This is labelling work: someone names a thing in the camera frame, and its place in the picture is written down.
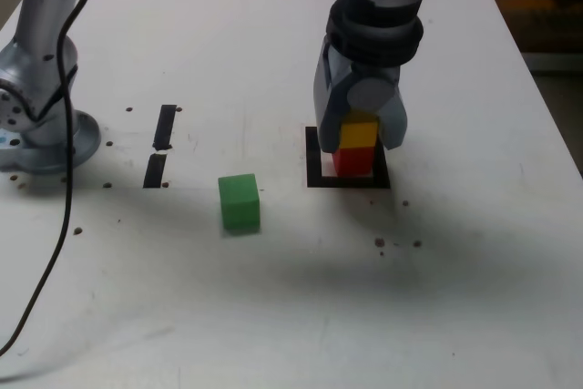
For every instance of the black tape strip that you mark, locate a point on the black tape strip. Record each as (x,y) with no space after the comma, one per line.
(164,127)

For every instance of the yellow cube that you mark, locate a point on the yellow cube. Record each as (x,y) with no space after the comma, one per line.
(360,134)

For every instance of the green cube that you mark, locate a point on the green cube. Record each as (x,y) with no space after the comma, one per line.
(239,204)

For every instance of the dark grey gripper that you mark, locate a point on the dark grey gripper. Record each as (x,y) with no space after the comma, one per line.
(378,72)

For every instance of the red cube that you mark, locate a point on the red cube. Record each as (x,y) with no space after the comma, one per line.
(353,162)

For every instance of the black tape square outline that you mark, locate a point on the black tape square outline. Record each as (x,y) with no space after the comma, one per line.
(314,172)

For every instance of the brown wooden furniture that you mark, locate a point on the brown wooden furniture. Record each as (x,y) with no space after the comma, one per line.
(546,6)

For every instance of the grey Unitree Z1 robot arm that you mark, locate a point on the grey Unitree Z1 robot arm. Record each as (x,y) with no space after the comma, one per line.
(41,20)

